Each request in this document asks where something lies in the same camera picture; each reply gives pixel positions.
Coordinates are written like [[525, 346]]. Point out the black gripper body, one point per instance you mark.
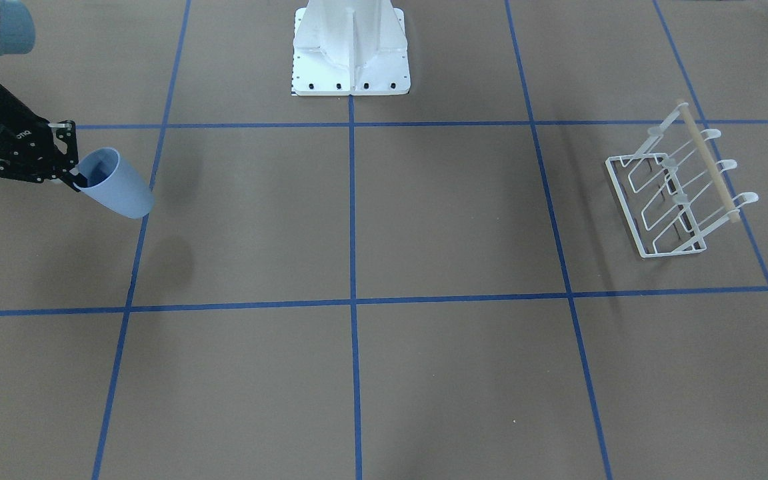
[[5, 118]]

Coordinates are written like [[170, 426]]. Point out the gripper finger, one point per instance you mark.
[[75, 181], [65, 155]]

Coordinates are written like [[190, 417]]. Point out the light blue plastic cup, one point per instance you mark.
[[115, 184]]

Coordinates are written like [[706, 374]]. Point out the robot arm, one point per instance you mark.
[[17, 33]]

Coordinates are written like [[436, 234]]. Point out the blue tape grid lines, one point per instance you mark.
[[439, 285]]

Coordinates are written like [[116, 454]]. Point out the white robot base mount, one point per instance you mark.
[[350, 48]]

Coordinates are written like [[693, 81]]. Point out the white wire cup holder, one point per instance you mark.
[[672, 191]]

